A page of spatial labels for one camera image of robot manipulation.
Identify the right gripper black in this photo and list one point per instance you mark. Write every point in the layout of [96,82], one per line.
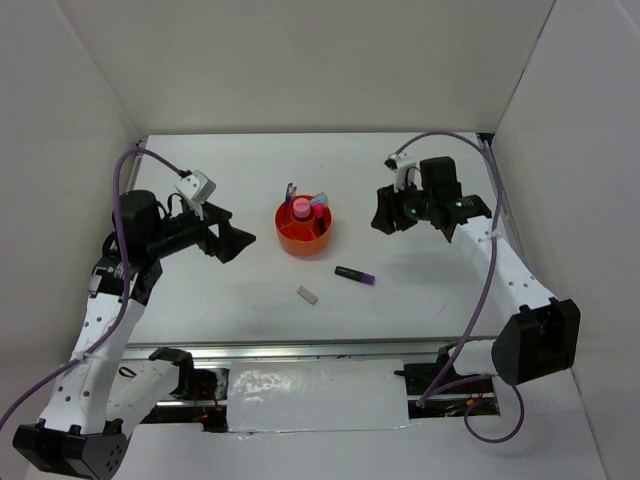
[388,209]

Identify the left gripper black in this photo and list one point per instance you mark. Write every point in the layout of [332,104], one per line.
[231,239]

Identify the blue clear highlighter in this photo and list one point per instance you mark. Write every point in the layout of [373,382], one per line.
[319,199]

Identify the purple black highlighter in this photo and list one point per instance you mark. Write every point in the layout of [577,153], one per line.
[354,275]

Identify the pink black highlighter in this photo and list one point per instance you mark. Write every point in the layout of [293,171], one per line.
[320,219]

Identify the blue pen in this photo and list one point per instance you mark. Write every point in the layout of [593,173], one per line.
[289,193]

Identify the red pen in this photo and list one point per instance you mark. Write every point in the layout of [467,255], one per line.
[287,209]

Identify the beige eraser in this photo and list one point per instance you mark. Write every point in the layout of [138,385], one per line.
[307,295]

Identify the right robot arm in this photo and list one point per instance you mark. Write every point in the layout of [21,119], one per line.
[539,332]

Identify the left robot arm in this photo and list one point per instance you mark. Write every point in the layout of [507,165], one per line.
[85,429]

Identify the orange round organizer container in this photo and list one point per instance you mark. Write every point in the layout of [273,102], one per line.
[301,238]

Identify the white cover panel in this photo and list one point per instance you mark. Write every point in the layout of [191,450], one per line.
[316,396]

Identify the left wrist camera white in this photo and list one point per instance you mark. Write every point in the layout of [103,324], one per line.
[196,187]

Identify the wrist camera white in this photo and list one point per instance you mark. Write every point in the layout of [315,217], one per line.
[404,168]
[196,187]

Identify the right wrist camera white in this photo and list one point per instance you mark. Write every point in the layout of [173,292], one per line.
[404,168]

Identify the aluminium right rail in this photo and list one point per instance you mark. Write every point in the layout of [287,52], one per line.
[500,165]

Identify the aluminium rail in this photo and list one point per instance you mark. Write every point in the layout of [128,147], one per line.
[500,165]
[302,349]

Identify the aluminium front rail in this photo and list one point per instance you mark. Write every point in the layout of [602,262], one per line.
[302,349]

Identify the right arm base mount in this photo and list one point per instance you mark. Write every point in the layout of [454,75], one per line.
[451,398]

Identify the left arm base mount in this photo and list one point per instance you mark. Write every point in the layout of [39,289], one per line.
[169,388]

